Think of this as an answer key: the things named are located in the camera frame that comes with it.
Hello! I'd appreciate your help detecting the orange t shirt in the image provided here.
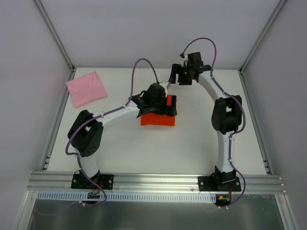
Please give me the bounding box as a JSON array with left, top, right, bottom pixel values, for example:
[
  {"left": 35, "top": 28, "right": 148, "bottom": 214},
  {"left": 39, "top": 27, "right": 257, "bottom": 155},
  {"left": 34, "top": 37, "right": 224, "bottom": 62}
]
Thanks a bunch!
[{"left": 141, "top": 97, "right": 176, "bottom": 127}]

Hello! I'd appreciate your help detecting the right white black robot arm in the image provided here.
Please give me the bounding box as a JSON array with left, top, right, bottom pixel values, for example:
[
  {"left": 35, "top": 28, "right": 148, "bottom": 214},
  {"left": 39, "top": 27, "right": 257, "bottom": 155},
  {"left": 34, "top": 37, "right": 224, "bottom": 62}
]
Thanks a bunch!
[{"left": 169, "top": 52, "right": 245, "bottom": 190}]

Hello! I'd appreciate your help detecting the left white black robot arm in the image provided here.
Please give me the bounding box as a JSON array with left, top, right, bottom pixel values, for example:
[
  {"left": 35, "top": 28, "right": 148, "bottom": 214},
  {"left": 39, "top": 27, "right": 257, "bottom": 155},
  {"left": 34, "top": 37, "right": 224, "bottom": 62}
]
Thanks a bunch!
[{"left": 67, "top": 81, "right": 177, "bottom": 188}]

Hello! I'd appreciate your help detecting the folded pink t shirt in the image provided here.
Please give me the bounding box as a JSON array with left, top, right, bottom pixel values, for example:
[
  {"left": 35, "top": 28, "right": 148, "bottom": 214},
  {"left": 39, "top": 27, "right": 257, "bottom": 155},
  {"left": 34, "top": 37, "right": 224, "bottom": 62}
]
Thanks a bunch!
[{"left": 66, "top": 71, "right": 108, "bottom": 108}]

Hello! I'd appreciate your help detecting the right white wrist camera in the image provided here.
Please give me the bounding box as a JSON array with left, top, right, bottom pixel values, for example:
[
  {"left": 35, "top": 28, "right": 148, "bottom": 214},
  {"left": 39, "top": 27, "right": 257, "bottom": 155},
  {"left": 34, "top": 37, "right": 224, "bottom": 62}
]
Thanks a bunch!
[{"left": 180, "top": 53, "right": 189, "bottom": 68}]

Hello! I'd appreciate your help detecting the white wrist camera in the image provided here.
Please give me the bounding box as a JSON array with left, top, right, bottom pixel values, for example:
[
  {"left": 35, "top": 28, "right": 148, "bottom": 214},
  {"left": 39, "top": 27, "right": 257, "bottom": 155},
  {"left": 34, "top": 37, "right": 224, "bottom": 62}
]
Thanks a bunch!
[
  {"left": 180, "top": 53, "right": 189, "bottom": 68},
  {"left": 159, "top": 81, "right": 170, "bottom": 96}
]

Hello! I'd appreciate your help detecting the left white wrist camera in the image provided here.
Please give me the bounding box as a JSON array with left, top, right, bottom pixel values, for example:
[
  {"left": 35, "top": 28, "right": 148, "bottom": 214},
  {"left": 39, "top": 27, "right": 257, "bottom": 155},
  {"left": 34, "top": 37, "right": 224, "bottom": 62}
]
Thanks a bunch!
[{"left": 159, "top": 81, "right": 170, "bottom": 96}]

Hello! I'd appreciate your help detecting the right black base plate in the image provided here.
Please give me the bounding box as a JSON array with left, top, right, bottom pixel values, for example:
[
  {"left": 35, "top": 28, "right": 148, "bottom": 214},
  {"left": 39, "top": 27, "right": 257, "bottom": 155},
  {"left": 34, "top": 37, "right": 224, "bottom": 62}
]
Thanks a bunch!
[{"left": 197, "top": 166, "right": 242, "bottom": 192}]

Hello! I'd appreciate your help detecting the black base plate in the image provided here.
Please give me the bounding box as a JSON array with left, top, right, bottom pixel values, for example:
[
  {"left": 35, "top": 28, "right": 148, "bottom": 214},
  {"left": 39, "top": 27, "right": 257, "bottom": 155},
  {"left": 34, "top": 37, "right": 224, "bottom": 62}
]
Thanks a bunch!
[
  {"left": 197, "top": 166, "right": 242, "bottom": 192},
  {"left": 71, "top": 171, "right": 114, "bottom": 190}
]

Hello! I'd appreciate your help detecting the right aluminium frame post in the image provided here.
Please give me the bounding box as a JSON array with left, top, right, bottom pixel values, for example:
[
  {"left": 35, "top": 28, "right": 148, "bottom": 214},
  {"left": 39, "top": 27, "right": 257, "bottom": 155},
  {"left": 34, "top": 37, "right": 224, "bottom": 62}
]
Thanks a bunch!
[{"left": 239, "top": 0, "right": 288, "bottom": 72}]

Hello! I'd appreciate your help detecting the aluminium frame post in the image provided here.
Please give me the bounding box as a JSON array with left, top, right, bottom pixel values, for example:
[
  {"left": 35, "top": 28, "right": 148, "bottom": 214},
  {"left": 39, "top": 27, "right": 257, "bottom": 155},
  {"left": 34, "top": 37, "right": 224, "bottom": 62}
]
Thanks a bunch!
[
  {"left": 239, "top": 0, "right": 288, "bottom": 72},
  {"left": 33, "top": 0, "right": 75, "bottom": 72}
]

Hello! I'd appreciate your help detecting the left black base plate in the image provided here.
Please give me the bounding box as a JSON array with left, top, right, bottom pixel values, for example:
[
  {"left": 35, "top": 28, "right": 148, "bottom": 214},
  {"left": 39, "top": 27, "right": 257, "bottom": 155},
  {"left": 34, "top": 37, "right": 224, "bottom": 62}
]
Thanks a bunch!
[{"left": 71, "top": 171, "right": 114, "bottom": 190}]

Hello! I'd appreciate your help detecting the left aluminium frame post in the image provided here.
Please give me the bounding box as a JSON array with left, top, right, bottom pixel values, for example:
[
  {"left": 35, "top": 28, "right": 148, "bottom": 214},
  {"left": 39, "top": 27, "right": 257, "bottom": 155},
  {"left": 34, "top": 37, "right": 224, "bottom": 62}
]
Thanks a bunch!
[{"left": 33, "top": 0, "right": 75, "bottom": 72}]

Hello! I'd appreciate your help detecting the white slotted cable duct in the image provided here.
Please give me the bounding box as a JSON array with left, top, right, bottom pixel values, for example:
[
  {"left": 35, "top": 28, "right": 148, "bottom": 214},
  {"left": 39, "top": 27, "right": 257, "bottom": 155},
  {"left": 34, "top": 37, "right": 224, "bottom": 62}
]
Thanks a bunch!
[{"left": 37, "top": 191, "right": 216, "bottom": 204}]

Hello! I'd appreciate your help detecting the aluminium mounting rail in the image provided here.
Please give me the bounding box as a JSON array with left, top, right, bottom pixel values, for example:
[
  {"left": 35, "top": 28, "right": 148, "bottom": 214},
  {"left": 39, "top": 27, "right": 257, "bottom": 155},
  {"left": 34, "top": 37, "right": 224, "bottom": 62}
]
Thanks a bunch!
[{"left": 27, "top": 172, "right": 286, "bottom": 194}]

